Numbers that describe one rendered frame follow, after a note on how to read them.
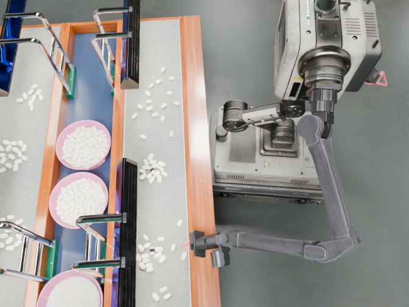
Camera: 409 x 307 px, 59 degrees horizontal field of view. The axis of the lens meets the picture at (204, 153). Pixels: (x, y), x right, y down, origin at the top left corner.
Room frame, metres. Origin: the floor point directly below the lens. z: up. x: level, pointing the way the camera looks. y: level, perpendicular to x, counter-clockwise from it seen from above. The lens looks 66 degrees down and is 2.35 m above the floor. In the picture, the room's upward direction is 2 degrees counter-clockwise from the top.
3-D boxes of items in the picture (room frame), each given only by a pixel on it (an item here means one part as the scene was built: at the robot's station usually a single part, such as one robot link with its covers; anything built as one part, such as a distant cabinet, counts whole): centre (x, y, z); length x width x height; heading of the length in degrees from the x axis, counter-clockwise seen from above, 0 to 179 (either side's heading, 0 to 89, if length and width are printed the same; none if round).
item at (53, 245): (0.24, 0.77, 0.90); 0.20 x 0.19 x 0.45; 2
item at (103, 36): (1.22, 0.40, 0.90); 0.20 x 0.19 x 0.45; 2
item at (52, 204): (0.51, 0.58, 0.72); 0.27 x 0.27 x 0.10
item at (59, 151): (0.79, 0.59, 0.72); 0.27 x 0.27 x 0.10
